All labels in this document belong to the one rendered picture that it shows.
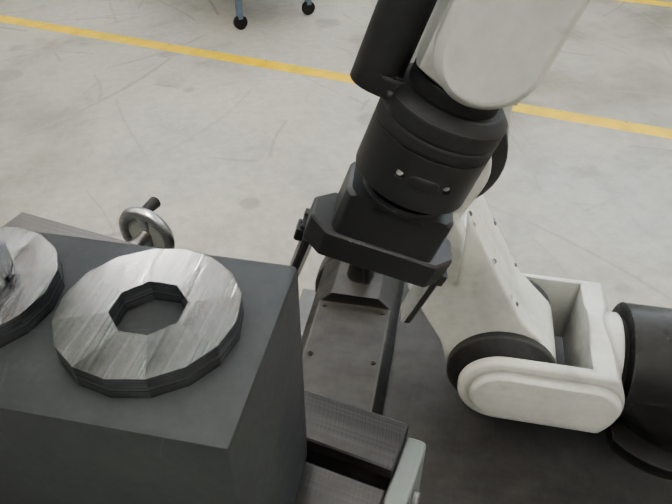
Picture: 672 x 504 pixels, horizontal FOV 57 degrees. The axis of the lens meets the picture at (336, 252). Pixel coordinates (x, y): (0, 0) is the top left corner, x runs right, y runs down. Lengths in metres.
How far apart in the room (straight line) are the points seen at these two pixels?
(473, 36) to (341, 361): 0.69
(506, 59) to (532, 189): 2.14
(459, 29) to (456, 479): 0.66
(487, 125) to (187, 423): 0.26
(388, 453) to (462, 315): 0.36
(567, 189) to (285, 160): 1.11
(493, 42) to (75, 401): 0.28
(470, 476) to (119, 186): 1.93
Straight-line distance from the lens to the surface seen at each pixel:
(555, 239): 2.27
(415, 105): 0.41
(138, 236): 1.19
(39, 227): 1.12
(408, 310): 0.55
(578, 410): 0.87
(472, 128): 0.41
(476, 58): 0.37
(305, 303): 1.34
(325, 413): 0.51
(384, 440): 0.50
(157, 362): 0.29
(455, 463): 0.92
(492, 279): 0.77
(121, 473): 0.32
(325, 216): 0.49
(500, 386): 0.83
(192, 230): 2.24
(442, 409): 0.97
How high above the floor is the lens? 1.34
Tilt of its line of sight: 40 degrees down
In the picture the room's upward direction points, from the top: straight up
